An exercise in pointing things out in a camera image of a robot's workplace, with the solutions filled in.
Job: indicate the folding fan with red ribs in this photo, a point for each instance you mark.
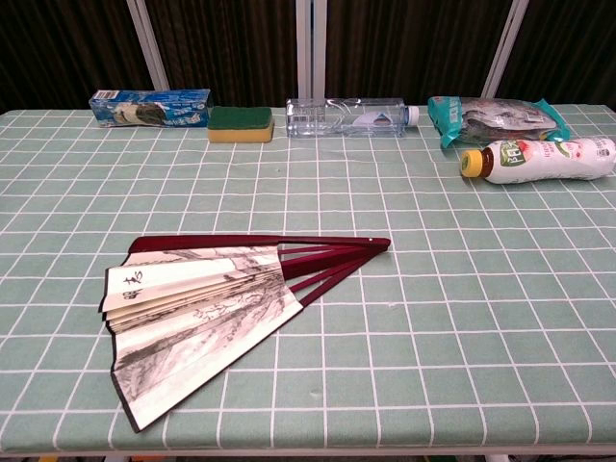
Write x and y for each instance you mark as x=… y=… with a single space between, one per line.
x=202 y=308

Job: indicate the clear plastic water bottle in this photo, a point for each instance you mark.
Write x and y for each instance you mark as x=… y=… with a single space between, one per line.
x=344 y=118

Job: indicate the green and yellow sponge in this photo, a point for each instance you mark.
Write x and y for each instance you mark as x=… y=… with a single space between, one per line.
x=240 y=124

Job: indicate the green checkered tablecloth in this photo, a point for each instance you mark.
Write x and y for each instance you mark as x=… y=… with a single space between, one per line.
x=433 y=289

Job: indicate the blue snack package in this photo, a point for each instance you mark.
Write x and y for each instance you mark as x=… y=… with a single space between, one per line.
x=149 y=108

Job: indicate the teal snack bag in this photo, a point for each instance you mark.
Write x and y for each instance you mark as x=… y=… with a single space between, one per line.
x=495 y=120

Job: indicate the white drink bottle yellow cap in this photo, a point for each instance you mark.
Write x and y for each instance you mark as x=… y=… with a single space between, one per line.
x=539 y=161

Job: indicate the white partition frame post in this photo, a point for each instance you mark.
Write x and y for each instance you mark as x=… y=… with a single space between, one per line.
x=146 y=43
x=505 y=45
x=311 y=48

